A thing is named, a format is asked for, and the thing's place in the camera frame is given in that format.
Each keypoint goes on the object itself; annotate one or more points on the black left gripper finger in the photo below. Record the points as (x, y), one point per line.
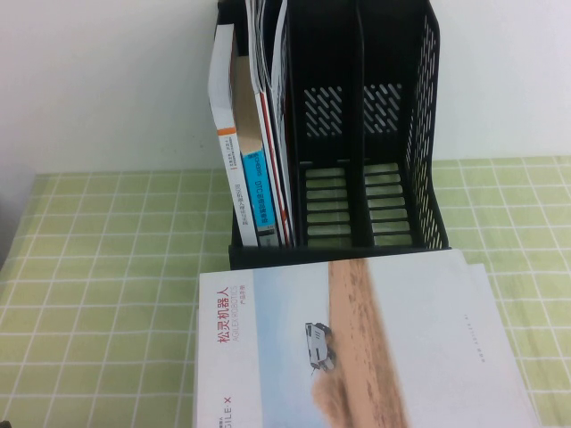
(4, 423)

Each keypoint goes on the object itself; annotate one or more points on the desert cover robot brochure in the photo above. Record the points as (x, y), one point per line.
(290, 356)

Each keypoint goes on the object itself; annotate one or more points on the blue spine book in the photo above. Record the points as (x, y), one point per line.
(259, 191)

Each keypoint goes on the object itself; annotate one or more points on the white book orange band spine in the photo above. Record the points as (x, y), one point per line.
(223, 89)

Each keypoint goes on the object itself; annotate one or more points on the black plastic book holder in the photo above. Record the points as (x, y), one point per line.
(330, 44)

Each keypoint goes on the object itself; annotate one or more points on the green checked tablecloth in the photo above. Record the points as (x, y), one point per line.
(111, 267)

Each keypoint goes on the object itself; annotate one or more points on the grey cover thin booklet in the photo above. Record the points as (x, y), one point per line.
(281, 111)

